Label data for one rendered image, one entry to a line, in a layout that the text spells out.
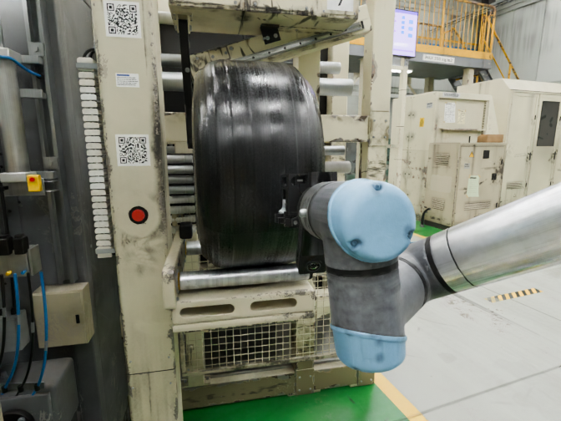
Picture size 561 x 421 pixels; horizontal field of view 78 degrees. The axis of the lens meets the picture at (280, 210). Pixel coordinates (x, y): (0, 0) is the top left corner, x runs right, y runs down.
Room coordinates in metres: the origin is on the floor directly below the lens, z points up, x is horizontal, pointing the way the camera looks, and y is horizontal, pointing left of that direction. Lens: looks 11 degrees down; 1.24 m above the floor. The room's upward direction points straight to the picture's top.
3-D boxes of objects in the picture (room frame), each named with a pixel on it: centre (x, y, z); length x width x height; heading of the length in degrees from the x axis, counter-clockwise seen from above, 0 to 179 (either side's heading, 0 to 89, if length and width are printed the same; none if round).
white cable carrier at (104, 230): (0.86, 0.45, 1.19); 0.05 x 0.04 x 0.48; 12
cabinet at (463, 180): (5.12, -2.73, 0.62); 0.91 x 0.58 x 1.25; 110
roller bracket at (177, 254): (0.94, 0.30, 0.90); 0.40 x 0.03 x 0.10; 12
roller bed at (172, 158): (1.31, 0.42, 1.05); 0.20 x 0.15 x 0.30; 102
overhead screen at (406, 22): (4.69, -1.46, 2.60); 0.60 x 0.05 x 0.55; 110
